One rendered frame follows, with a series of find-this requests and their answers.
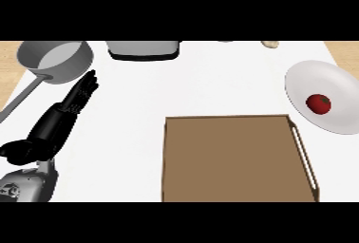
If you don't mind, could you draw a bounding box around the brown wooden tray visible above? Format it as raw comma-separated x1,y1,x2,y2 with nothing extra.
162,114,323,203

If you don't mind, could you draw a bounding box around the red tomato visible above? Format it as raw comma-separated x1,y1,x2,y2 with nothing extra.
305,93,333,115

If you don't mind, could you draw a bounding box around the white round plate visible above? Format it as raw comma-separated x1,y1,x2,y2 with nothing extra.
284,60,359,136

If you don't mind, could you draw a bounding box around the grey and black appliance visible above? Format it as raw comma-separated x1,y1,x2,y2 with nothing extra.
105,41,182,62

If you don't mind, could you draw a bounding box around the grey saucepan with long handle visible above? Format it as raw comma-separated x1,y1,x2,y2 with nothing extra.
0,41,97,123

